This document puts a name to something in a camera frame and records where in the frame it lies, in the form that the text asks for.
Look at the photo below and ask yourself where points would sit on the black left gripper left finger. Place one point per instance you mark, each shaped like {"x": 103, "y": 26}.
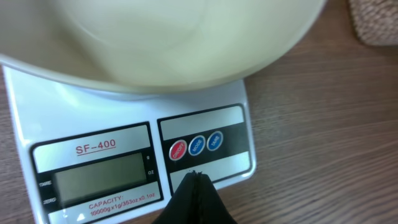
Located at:
{"x": 181, "y": 207}

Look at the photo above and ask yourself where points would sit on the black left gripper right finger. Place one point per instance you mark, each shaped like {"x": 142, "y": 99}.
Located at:
{"x": 208, "y": 205}

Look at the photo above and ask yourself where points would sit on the white digital kitchen scale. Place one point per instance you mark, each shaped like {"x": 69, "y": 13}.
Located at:
{"x": 92, "y": 156}

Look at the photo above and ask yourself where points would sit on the white bowl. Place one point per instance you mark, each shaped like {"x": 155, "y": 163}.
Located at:
{"x": 150, "y": 46}

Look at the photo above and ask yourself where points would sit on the clear plastic container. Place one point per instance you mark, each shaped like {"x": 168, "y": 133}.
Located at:
{"x": 375, "y": 21}

